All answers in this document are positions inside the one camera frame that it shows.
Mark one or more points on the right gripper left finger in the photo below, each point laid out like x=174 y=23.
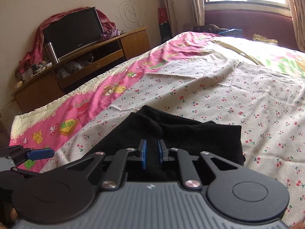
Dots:
x=124 y=161

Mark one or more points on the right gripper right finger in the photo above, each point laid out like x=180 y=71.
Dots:
x=180 y=162

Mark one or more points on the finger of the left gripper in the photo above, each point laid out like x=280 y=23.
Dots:
x=18 y=154

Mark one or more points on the black pants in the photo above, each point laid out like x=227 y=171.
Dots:
x=190 y=135

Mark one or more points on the pink cartoon quilt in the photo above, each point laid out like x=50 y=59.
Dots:
x=179 y=77

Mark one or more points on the wooden TV cabinet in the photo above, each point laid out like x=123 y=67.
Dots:
x=79 y=67

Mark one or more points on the red cloth behind television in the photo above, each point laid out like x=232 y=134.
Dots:
x=35 y=55

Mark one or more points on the cherry print bed sheet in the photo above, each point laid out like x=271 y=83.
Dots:
x=263 y=92

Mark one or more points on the steel thermos flask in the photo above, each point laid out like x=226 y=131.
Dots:
x=51 y=53

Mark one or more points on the black flat screen television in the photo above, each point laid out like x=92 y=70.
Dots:
x=74 y=31

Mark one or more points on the red bag by curtain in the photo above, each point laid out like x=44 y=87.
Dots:
x=164 y=25

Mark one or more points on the blue item near bench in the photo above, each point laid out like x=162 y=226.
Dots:
x=237 y=33

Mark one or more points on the yellow crumpled item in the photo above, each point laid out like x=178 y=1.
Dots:
x=260 y=38

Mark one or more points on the maroon padded window bench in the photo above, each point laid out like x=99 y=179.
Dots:
x=272 y=26

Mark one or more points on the left beige curtain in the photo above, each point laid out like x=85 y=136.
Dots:
x=184 y=15

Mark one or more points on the beige curtain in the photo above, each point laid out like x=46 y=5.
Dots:
x=184 y=15
x=297 y=12

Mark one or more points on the right beige curtain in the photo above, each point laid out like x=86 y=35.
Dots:
x=297 y=12

